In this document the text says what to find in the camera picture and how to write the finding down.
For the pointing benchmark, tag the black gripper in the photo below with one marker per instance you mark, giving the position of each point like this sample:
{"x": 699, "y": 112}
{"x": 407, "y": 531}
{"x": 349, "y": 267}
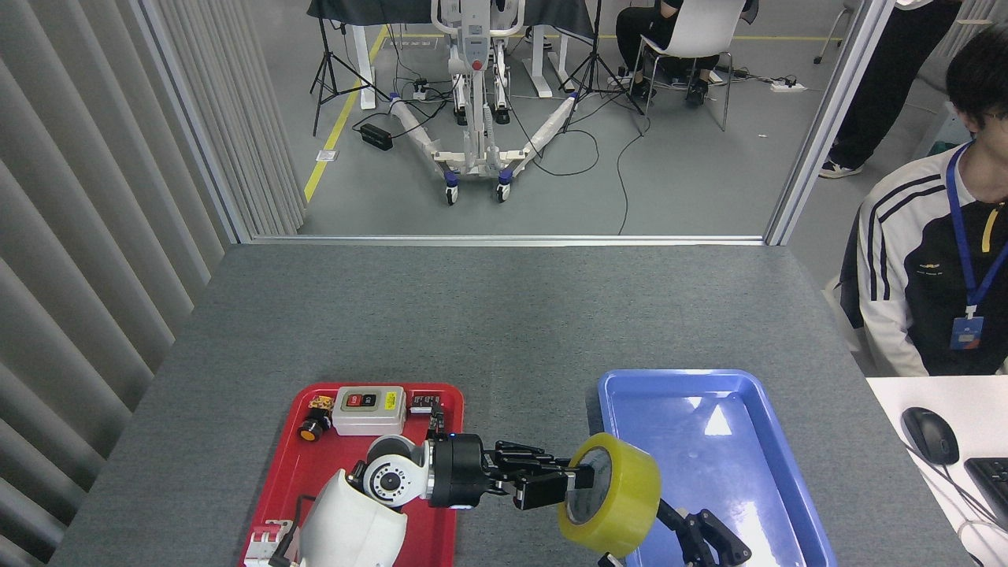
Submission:
{"x": 458, "y": 472}

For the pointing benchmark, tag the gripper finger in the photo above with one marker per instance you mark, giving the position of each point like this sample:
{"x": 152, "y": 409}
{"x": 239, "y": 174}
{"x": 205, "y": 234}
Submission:
{"x": 709, "y": 543}

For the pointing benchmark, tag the yellow tape roll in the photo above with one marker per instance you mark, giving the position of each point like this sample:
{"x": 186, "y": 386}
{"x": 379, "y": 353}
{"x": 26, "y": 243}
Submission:
{"x": 630, "y": 504}

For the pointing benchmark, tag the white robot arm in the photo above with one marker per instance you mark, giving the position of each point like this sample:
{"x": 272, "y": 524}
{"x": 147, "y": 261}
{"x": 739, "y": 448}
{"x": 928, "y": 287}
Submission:
{"x": 346, "y": 528}

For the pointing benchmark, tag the blue plastic tray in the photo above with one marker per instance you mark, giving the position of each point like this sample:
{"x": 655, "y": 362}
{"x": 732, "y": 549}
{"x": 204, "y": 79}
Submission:
{"x": 748, "y": 441}

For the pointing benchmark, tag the white desk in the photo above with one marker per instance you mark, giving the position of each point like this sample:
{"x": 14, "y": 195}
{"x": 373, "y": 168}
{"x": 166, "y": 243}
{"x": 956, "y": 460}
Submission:
{"x": 898, "y": 394}

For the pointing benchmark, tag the black computer mouse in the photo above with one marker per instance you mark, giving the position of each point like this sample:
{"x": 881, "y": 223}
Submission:
{"x": 931, "y": 435}

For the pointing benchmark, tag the orange push button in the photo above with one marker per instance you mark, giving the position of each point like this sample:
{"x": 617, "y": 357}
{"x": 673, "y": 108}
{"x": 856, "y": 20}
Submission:
{"x": 311, "y": 430}

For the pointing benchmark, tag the red plastic tray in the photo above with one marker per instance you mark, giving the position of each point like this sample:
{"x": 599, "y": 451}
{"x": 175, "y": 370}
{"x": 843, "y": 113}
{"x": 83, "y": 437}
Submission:
{"x": 283, "y": 472}

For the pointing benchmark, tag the black keyboard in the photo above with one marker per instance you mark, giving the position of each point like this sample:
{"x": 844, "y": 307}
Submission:
{"x": 992, "y": 484}

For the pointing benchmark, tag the blue id badge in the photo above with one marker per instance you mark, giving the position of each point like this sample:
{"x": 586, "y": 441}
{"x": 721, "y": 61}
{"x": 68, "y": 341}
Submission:
{"x": 967, "y": 334}

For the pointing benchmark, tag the black box on floor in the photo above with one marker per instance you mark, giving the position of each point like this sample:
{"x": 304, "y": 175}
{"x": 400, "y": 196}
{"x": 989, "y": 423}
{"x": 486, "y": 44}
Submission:
{"x": 376, "y": 137}

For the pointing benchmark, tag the black tripod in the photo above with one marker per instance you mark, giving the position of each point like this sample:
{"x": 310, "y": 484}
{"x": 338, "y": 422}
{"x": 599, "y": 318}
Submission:
{"x": 596, "y": 63}
{"x": 325, "y": 71}

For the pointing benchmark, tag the white power strip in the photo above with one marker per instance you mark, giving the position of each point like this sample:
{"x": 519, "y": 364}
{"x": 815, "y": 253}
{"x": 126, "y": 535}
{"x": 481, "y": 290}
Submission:
{"x": 787, "y": 87}

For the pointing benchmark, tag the white stand on wheels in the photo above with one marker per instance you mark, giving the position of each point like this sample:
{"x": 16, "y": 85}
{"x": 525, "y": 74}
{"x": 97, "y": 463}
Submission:
{"x": 476, "y": 47}

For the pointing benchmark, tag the person on white chair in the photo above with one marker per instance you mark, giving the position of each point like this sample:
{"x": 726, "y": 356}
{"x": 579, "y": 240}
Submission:
{"x": 634, "y": 31}

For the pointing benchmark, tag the white chair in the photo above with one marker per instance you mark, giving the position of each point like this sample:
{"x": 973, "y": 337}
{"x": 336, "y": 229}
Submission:
{"x": 697, "y": 27}

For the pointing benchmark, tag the person in black trousers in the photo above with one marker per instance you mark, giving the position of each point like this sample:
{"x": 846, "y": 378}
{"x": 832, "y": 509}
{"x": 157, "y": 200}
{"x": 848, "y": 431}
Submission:
{"x": 890, "y": 79}

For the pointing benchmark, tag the grey vertical blind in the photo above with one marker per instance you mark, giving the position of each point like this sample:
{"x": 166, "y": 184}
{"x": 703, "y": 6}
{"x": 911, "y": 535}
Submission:
{"x": 79, "y": 236}

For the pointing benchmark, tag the small black switch block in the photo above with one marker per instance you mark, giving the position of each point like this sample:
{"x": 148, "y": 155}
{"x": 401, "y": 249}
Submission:
{"x": 425, "y": 402}

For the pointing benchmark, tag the white two-button switch box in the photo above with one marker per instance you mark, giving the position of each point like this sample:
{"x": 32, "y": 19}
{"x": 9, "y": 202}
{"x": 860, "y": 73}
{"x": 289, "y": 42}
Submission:
{"x": 368, "y": 421}

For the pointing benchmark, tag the silver rail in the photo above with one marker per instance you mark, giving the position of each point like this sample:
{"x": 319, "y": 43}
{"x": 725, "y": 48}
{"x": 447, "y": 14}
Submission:
{"x": 504, "y": 239}

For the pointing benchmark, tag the silver post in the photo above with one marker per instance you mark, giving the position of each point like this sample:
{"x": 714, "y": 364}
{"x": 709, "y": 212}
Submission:
{"x": 197, "y": 134}
{"x": 827, "y": 118}

